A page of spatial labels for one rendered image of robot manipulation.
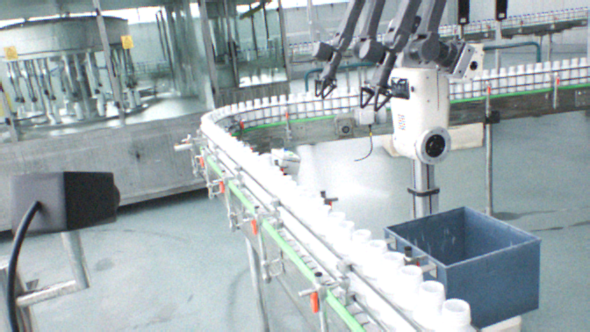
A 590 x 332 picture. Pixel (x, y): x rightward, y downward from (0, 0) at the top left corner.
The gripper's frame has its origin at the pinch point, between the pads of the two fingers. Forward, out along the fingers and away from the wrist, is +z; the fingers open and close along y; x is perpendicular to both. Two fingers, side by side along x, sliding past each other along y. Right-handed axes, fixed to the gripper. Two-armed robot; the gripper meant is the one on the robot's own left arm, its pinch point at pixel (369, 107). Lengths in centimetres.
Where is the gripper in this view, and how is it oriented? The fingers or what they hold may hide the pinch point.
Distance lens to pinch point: 170.4
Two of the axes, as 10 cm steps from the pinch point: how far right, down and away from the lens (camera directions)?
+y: 3.5, 2.1, -9.1
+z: -3.5, 9.3, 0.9
